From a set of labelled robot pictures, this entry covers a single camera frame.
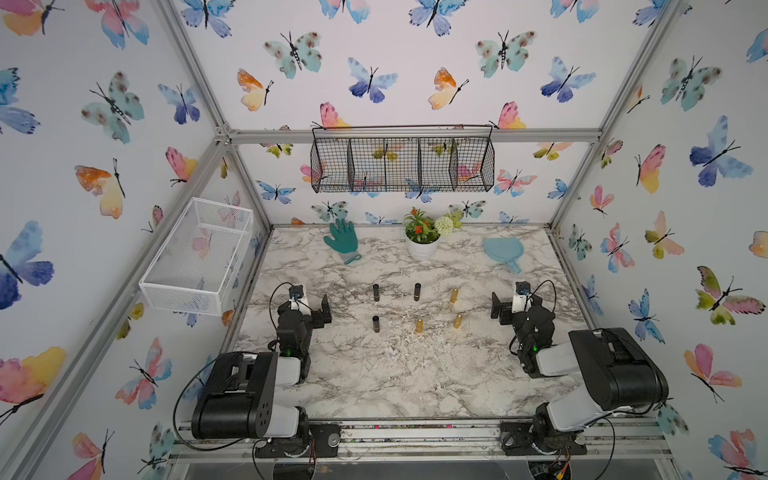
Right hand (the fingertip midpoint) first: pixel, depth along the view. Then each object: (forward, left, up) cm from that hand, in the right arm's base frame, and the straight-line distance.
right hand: (515, 290), depth 91 cm
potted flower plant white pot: (+18, +28, -5) cm, 34 cm away
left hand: (-5, +61, 0) cm, 61 cm away
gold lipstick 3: (-8, +17, -6) cm, 20 cm away
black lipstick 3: (-11, +41, -5) cm, 43 cm away
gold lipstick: (+1, +17, -7) cm, 19 cm away
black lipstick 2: (+1, +29, -4) cm, 30 cm away
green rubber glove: (+27, +57, -9) cm, 64 cm away
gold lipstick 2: (-10, +28, -7) cm, 31 cm away
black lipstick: (0, +42, -5) cm, 43 cm away
